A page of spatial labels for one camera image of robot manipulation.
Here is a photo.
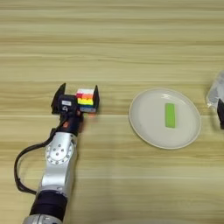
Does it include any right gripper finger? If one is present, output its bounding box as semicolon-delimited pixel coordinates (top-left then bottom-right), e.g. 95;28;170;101
216;98;224;130

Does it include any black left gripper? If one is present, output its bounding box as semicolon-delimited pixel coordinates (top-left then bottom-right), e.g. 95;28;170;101
51;82;101;137

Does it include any multicoloured puzzle cube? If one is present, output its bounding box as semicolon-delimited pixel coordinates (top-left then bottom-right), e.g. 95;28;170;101
75;87;97;114

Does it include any clear bottle with red cap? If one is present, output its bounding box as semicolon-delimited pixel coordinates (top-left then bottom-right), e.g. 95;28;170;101
206;70;224;110

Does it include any left gripper labelled black box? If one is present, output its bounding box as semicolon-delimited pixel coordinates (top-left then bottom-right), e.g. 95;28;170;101
57;94;80;114

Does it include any green rectangular block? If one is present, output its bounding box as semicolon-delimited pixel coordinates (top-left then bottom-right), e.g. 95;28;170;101
164;101;177;129

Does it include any white round plate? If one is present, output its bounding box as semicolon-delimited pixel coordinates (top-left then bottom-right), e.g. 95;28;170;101
129;87;202;151

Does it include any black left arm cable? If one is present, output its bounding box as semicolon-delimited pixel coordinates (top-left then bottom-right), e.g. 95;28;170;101
13;127;60;196

